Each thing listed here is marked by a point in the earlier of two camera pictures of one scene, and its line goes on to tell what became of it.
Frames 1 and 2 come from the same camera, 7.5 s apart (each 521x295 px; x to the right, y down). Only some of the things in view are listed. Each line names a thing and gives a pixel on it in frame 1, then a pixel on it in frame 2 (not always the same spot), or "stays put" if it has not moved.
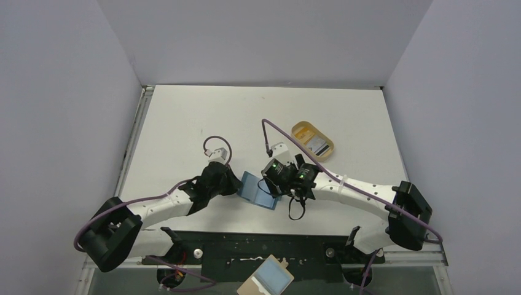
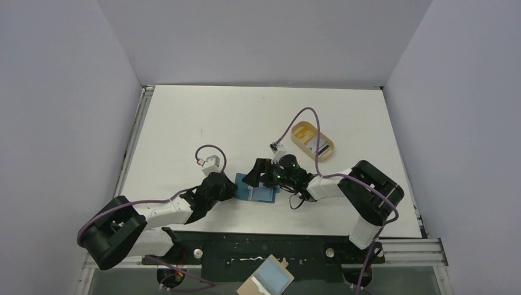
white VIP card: [318, 146] stays put
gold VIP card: [305, 134] stays put
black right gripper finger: [299, 160] → [267, 164]
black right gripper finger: [274, 190] → [253, 176]
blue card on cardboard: [272, 277] stays put
